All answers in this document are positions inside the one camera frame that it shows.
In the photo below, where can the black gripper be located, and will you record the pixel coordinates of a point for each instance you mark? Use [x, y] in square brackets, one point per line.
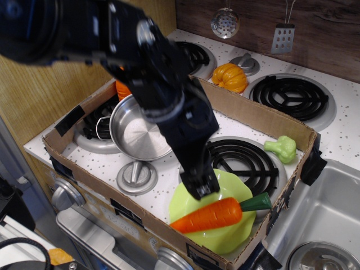
[186, 123]

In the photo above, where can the orange toy carrot green top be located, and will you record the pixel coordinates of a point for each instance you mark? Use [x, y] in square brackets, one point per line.
[222, 213]

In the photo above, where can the small steel pot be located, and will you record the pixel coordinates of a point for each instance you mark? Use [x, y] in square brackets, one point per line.
[133, 135]

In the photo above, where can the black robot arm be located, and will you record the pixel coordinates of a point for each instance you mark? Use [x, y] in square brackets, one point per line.
[129, 46]

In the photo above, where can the light green plastic plate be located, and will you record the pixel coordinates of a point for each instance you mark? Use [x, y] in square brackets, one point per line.
[222, 240]

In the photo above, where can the orange toy carrot tip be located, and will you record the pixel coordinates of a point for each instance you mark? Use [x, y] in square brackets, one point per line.
[122, 90]

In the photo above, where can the front right black burner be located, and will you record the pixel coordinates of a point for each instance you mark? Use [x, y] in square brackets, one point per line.
[260, 170]

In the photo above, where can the silver front stove knob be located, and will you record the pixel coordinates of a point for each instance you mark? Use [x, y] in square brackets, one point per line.
[137, 178]

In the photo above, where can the silver stove knob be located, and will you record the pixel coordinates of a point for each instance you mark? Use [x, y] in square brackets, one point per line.
[249, 65]
[137, 178]

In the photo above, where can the silver oven dial right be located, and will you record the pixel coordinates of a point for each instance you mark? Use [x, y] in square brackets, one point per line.
[169, 260]

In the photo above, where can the silver oven dial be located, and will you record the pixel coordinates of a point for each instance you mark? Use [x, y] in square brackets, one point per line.
[66, 195]
[169, 260]

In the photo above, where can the green toy broccoli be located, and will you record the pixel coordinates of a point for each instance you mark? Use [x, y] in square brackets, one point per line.
[284, 148]

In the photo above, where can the orange toy pumpkin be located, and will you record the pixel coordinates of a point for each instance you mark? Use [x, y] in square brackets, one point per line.
[231, 77]

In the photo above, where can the front left black burner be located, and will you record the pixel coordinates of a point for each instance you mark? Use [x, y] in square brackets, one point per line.
[93, 132]

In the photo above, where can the silver back stove knob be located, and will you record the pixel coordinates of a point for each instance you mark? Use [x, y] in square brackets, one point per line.
[249, 65]

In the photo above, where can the silver sink basin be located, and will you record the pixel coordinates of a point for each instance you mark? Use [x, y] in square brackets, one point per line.
[320, 227]

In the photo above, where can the brown cardboard fence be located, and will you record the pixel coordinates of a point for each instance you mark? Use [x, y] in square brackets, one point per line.
[150, 213]

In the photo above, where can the back right black burner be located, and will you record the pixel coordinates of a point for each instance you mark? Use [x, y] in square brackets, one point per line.
[298, 96]

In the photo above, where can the silver oven dial left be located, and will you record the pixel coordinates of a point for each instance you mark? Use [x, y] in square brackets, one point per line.
[66, 195]

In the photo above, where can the metal skimmer ladle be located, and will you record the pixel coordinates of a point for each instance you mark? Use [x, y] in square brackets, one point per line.
[225, 22]

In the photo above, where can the orange cloth scrap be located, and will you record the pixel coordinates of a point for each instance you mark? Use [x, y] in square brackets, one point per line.
[59, 256]

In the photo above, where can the metal slotted spatula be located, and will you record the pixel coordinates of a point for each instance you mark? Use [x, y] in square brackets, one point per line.
[283, 37]

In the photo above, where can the silver oven door handle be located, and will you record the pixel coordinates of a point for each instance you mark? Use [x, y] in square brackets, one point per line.
[91, 237]

